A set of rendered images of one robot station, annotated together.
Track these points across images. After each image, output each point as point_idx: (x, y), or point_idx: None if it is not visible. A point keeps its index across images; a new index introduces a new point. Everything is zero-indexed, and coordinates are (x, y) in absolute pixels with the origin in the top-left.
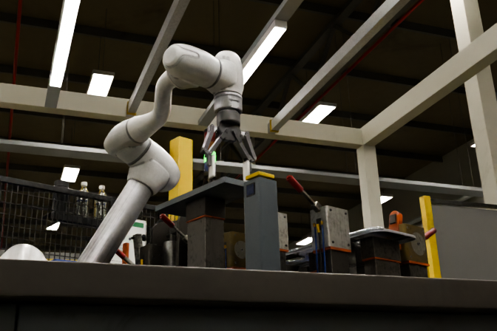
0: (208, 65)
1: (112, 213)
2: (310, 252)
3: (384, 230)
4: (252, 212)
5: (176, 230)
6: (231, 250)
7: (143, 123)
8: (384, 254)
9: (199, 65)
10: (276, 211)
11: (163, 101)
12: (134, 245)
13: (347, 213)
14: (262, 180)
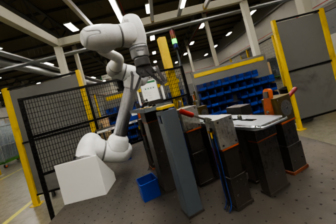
0: (110, 35)
1: (121, 107)
2: None
3: (262, 129)
4: (164, 135)
5: None
6: None
7: (113, 64)
8: (263, 136)
9: (103, 38)
10: (180, 129)
11: (109, 57)
12: None
13: (231, 116)
14: (165, 113)
